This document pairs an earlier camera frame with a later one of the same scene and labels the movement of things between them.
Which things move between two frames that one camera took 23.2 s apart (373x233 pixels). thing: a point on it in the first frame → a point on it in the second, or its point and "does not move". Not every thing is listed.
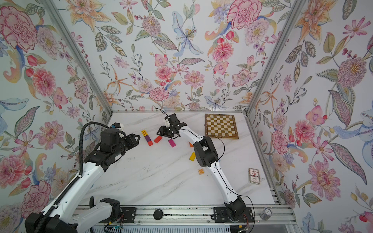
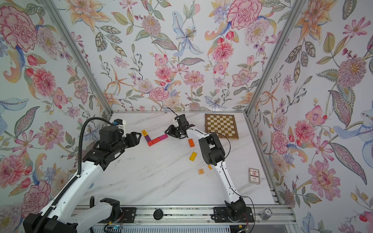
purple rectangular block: [147, 138] does not move
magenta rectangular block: [172, 143] → [163, 137]
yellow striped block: [144, 133] does not move
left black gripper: [132, 141] does not move
